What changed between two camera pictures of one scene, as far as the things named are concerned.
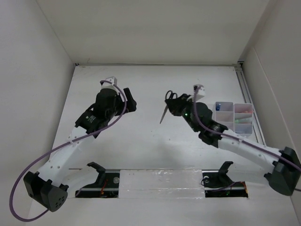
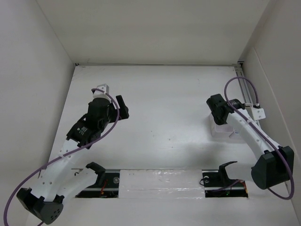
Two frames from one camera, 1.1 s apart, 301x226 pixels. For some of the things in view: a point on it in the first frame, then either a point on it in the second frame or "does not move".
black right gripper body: [184, 108] to [221, 123]
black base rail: [215, 186] does not move
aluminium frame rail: [257, 132] does not move
